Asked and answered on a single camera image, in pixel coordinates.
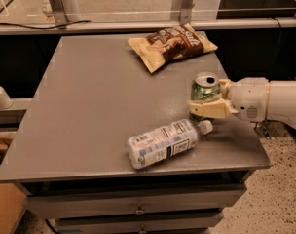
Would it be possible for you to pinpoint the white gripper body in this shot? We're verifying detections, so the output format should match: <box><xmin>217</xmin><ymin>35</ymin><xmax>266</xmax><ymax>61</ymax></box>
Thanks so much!
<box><xmin>227</xmin><ymin>77</ymin><xmax>269</xmax><ymax>122</ymax></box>

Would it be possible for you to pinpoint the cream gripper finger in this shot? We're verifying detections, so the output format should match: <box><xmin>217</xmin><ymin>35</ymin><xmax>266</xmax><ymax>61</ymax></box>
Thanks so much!
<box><xmin>219</xmin><ymin>79</ymin><xmax>234</xmax><ymax>98</ymax></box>
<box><xmin>188</xmin><ymin>98</ymin><xmax>238</xmax><ymax>119</ymax></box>

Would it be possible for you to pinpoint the green soda can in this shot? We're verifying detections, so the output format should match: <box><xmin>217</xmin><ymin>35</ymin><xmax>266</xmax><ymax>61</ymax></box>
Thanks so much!
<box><xmin>188</xmin><ymin>71</ymin><xmax>221</xmax><ymax>125</ymax></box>

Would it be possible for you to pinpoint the clear plastic water bottle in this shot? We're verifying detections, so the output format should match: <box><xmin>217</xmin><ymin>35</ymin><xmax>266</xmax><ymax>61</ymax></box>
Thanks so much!
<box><xmin>127</xmin><ymin>119</ymin><xmax>213</xmax><ymax>170</ymax></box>

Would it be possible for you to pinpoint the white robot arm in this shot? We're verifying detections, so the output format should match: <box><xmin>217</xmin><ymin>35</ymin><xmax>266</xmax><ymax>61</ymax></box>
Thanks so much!
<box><xmin>188</xmin><ymin>77</ymin><xmax>296</xmax><ymax>129</ymax></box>

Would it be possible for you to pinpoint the brown chip bag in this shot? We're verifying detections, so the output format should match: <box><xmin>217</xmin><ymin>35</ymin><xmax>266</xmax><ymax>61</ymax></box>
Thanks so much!
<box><xmin>128</xmin><ymin>23</ymin><xmax>217</xmax><ymax>73</ymax></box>

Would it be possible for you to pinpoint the lower grey drawer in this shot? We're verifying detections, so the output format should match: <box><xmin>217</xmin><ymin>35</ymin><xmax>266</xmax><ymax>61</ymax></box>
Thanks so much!
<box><xmin>55</xmin><ymin>212</ymin><xmax>223</xmax><ymax>234</ymax></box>

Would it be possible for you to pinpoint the grey drawer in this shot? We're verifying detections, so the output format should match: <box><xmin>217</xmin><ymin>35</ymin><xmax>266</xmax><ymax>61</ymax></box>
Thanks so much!
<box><xmin>25</xmin><ymin>183</ymin><xmax>246</xmax><ymax>218</ymax></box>
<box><xmin>55</xmin><ymin>212</ymin><xmax>223</xmax><ymax>234</ymax></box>

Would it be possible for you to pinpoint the grey drawer cabinet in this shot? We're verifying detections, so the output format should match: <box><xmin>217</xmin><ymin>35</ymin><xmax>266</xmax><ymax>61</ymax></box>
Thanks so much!
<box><xmin>0</xmin><ymin>31</ymin><xmax>273</xmax><ymax>234</ymax></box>

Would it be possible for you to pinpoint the white pipe background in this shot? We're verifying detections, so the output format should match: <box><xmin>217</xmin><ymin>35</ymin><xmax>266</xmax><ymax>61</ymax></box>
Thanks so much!
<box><xmin>42</xmin><ymin>0</ymin><xmax>82</xmax><ymax>23</ymax></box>

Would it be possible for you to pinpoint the upper grey drawer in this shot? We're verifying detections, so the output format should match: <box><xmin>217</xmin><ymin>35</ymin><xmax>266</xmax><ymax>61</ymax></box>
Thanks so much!
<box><xmin>25</xmin><ymin>183</ymin><xmax>246</xmax><ymax>218</ymax></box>

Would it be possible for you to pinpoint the white pipe left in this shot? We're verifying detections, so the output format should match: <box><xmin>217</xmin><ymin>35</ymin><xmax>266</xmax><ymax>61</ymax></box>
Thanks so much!
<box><xmin>0</xmin><ymin>86</ymin><xmax>14</xmax><ymax>109</ymax></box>

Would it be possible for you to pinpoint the cardboard box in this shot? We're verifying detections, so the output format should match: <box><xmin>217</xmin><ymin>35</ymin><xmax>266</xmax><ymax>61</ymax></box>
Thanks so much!
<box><xmin>0</xmin><ymin>184</ymin><xmax>25</xmax><ymax>234</ymax></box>

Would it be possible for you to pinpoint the metal bracket centre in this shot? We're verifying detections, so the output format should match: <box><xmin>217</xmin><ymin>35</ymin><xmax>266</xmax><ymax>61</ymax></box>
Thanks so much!
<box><xmin>180</xmin><ymin>0</ymin><xmax>194</xmax><ymax>24</ymax></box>

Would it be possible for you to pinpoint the metal bracket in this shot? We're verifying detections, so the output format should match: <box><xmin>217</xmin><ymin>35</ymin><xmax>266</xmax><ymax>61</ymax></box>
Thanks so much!
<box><xmin>180</xmin><ymin>0</ymin><xmax>194</xmax><ymax>24</ymax></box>
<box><xmin>49</xmin><ymin>0</ymin><xmax>67</xmax><ymax>26</ymax></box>

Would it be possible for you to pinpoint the metal bracket left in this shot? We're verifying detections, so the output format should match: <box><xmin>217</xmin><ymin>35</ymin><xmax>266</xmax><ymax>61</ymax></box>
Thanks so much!
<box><xmin>49</xmin><ymin>0</ymin><xmax>67</xmax><ymax>26</ymax></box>

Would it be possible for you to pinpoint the black cable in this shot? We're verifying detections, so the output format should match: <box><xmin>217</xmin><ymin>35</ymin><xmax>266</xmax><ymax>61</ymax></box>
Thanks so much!
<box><xmin>0</xmin><ymin>19</ymin><xmax>93</xmax><ymax>30</ymax></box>

